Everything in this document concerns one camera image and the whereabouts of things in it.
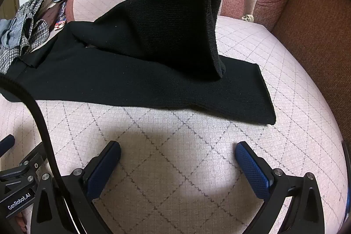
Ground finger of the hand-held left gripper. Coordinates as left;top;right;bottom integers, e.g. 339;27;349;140
11;142;47;177
0;135;15;158

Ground blue-grey garment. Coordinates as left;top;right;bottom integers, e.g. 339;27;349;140
0;16;28;49

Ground black pants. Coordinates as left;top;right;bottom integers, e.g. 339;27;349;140
5;0;276;125

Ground black cable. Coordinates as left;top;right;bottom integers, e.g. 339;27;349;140
0;73;83;234

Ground colourful packet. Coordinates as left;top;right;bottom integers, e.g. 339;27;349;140
54;2;68;31

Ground wooden door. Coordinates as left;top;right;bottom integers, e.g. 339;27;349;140
0;0;21;22

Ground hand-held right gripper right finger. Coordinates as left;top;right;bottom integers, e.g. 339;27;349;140
235;141;324;234

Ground plaid garment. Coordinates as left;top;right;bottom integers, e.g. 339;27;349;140
0;0;58;74

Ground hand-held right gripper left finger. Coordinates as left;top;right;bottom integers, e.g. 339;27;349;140
30;141;122;234

